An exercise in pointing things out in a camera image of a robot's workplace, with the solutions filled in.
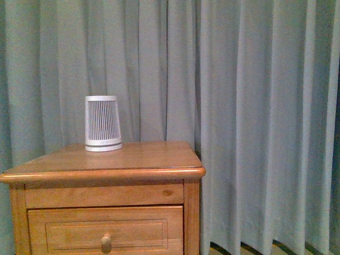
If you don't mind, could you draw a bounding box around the wooden nightstand drawer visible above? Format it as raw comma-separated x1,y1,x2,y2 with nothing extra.
28,206,184,254

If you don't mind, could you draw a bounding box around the round wooden drawer knob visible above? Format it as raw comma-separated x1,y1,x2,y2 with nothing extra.
101,234,112,254

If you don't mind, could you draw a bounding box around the white slatted air purifier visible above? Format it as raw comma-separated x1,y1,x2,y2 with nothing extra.
85,96,123,152

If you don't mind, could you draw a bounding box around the wooden nightstand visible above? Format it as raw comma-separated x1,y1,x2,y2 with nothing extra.
1,141,206,254

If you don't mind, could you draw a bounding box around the grey-green pleated curtain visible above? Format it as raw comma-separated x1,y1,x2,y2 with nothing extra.
1,1,339,254

